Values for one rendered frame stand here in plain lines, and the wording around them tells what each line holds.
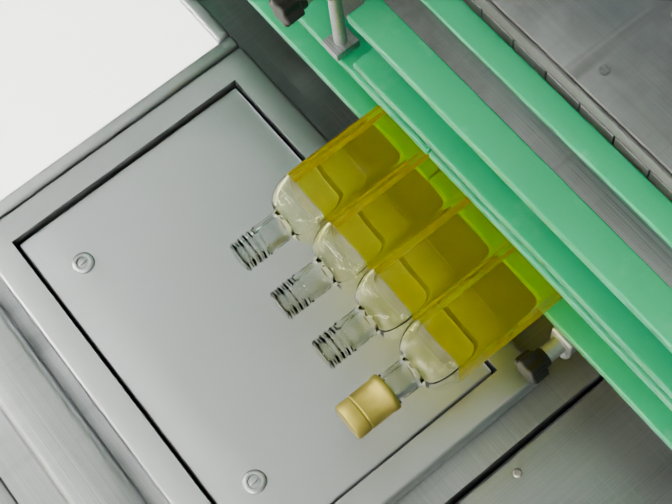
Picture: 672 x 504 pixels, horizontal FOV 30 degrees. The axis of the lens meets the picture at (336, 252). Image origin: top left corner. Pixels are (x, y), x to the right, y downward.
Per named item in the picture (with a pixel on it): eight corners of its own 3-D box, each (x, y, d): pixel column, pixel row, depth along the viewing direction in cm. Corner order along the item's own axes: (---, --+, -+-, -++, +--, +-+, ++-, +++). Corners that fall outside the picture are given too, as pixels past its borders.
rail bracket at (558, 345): (613, 285, 117) (505, 374, 114) (623, 258, 111) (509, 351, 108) (644, 316, 115) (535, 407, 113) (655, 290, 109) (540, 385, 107)
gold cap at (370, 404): (390, 387, 101) (348, 421, 100) (407, 414, 103) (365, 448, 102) (368, 366, 104) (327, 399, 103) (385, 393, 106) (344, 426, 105)
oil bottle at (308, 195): (446, 79, 117) (266, 215, 114) (447, 48, 112) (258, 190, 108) (486, 120, 116) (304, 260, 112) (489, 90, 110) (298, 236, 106)
